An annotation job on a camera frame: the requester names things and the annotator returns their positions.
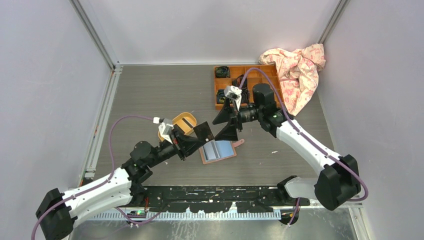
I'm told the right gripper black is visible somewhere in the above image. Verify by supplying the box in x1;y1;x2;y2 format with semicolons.
212;96;263;142

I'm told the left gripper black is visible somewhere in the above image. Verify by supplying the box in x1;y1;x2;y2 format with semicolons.
146;128;205;168

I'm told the yellow oval card tray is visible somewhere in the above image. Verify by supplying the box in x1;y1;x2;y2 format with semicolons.
158;112;197;142

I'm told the brown leather card holder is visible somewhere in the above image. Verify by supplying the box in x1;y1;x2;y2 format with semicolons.
199;139;245;165

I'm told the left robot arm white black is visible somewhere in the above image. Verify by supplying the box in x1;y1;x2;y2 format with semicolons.
33;122;214;240

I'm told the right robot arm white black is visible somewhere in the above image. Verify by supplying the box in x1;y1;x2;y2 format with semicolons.
212;83;361;211

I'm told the rolled dark tie bottom-left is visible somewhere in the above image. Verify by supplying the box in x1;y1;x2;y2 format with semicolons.
216;89;226;104

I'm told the rolled dark tie middle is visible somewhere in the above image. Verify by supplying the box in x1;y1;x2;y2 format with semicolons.
231;74;250;104

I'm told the wooden compartment organizer box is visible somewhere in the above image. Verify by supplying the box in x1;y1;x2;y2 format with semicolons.
213;64;283;110

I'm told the rolled dark tie top-left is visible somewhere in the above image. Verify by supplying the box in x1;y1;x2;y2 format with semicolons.
214;66;231;79

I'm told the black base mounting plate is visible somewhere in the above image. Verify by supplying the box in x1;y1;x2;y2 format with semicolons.
125;185;310;213

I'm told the pink floral crumpled cloth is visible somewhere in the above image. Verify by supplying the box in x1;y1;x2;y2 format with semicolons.
258;43;326;116

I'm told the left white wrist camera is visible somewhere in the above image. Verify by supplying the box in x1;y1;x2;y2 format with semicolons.
153;116;174;143

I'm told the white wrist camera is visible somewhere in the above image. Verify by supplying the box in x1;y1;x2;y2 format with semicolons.
224;85;242;110
153;116;174;143

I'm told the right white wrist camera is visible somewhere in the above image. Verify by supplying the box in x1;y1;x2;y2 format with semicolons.
224;85;242;110

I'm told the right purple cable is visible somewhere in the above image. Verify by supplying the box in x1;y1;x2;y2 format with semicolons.
238;67;369;226

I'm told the purple cable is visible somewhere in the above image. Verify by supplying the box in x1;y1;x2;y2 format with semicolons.
30;114;167;240
238;67;369;226

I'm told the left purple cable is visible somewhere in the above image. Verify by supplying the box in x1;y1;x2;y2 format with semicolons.
30;114;167;240

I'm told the aluminium frame rail front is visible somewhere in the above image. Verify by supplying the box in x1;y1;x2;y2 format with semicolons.
61;185;364;221

